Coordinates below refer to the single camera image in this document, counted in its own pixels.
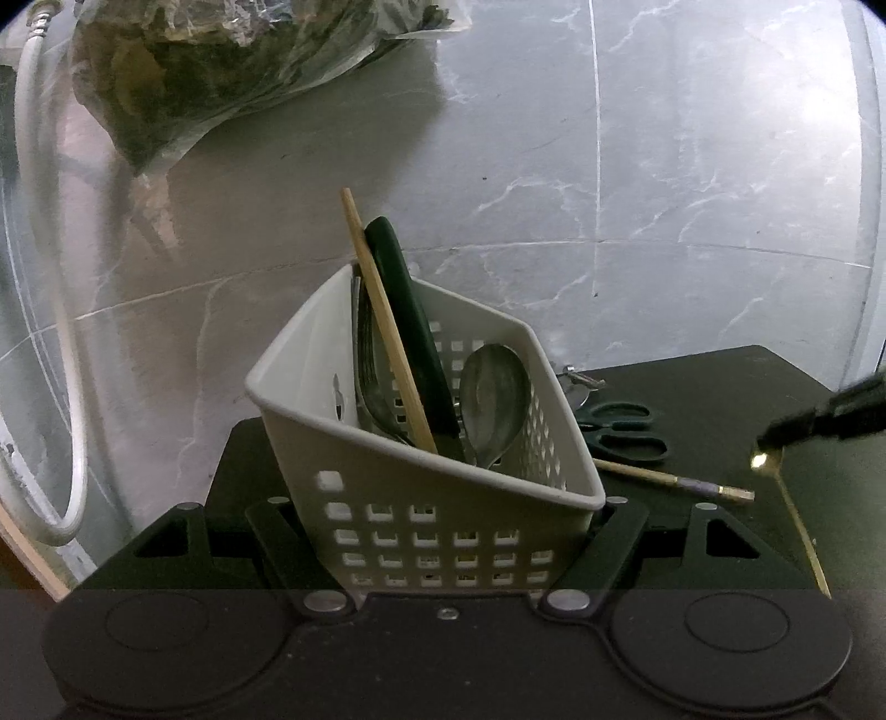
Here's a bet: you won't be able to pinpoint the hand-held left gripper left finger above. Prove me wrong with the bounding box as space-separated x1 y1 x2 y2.
130 497 361 619

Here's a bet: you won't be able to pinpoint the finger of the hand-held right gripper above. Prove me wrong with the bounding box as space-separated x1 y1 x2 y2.
758 374 886 450

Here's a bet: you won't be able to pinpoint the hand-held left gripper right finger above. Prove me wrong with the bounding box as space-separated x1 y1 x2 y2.
537 498 763 619

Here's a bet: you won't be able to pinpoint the wooden chopstick with decorated end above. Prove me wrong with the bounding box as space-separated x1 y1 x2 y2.
591 457 756 505

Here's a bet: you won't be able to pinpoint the green-handled scissors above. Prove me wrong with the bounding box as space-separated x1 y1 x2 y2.
573 402 672 465

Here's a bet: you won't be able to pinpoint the gold spoon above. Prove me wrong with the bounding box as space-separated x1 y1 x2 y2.
749 449 833 600

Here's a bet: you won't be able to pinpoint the white perforated utensil basket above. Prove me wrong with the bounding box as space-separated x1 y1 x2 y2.
245 261 607 600

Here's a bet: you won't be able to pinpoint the steel fork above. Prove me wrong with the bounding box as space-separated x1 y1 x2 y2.
351 275 416 446

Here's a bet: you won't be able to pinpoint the steel spoon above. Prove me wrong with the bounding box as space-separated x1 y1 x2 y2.
460 344 533 469

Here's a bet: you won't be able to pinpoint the plain wooden chopstick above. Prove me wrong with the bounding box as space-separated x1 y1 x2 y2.
339 187 440 456

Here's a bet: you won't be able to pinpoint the green-handled knife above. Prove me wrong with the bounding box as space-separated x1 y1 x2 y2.
364 216 467 464

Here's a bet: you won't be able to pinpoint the clear bag of dried leaves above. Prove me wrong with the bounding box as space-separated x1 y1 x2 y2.
73 0 476 176

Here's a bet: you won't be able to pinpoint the grey metal frame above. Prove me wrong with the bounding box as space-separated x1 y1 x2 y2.
848 0 886 390

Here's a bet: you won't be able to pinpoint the brown wooden frame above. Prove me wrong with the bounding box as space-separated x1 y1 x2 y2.
0 511 71 600

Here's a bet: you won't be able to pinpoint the white hose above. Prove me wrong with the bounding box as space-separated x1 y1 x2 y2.
0 0 91 548

